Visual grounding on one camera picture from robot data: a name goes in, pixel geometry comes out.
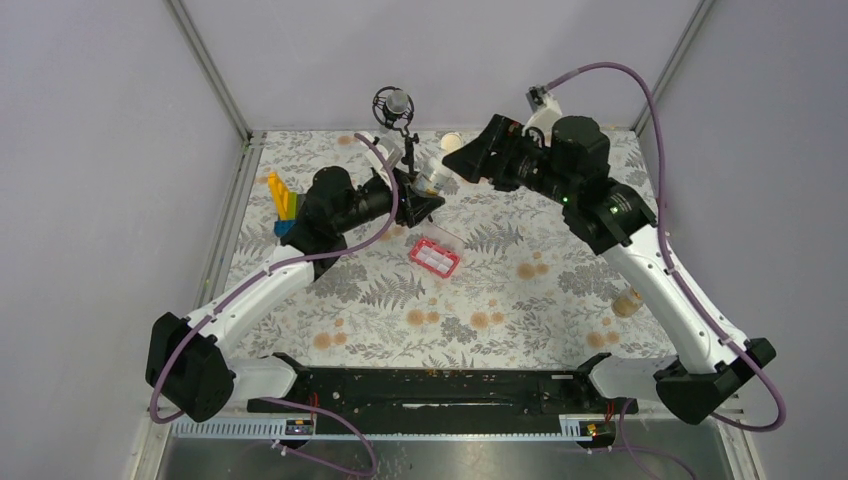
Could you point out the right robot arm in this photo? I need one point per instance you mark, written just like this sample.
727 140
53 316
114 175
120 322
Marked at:
712 358

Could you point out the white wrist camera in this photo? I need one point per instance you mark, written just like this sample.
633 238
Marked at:
546 111
391 145

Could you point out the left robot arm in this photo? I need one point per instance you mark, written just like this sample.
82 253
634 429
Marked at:
190 359

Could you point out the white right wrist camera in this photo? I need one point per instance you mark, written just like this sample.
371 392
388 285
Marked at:
546 111

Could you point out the yellow lego block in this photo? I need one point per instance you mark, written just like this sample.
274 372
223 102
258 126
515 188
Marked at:
284 199

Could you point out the blue lego block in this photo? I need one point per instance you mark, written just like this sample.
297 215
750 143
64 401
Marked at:
282 227

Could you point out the red pill organizer box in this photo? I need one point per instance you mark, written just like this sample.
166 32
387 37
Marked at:
437 250

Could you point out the white bottle cap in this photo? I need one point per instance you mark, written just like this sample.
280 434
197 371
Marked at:
451 142

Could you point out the white pill bottle orange label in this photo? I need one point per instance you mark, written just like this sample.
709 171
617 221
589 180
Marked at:
432 178

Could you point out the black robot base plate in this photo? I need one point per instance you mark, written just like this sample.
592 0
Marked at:
352 390

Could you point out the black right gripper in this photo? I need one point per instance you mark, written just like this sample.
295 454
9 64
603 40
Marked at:
475 158

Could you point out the floral patterned mat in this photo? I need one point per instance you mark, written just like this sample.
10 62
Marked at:
527 294

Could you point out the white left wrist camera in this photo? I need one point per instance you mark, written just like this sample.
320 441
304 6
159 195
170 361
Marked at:
391 145

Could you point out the black microphone tripod stand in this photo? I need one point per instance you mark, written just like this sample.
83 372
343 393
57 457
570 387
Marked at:
411 140

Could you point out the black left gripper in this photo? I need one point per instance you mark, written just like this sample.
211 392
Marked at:
410 205

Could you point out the grey microphone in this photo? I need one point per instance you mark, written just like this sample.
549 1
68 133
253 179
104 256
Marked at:
393 108

